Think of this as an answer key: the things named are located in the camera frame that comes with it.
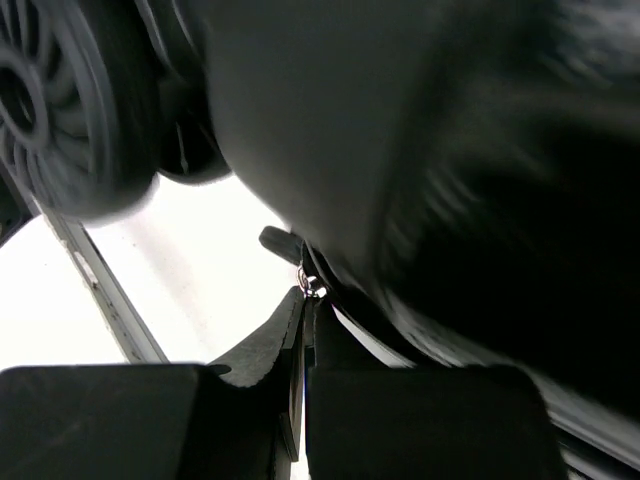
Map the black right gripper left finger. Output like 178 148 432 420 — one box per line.
1 289 305 479

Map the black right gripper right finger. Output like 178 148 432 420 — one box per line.
306 302 565 480

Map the black hard-shell suitcase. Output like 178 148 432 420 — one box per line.
1 1 639 479

